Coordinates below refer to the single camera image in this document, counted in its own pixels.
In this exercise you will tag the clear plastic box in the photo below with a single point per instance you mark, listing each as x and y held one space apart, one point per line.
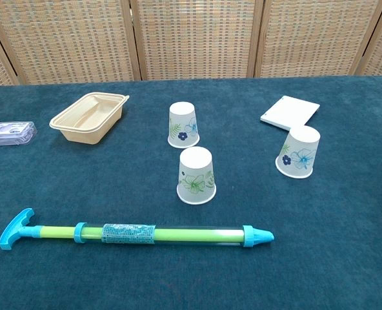
12 133

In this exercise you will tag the white paper cup green flower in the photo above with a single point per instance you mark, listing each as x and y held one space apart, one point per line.
195 171

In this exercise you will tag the woven folding screen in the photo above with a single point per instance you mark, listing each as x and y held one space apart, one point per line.
194 38

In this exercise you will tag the white paper cup blue flower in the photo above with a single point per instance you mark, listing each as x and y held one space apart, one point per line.
183 119
299 145

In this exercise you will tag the white square pad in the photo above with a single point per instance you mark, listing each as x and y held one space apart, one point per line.
289 111

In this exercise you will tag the beige plastic food tray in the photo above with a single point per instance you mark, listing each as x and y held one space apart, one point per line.
81 129

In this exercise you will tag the green blue water pump toy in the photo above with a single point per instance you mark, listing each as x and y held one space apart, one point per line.
178 235

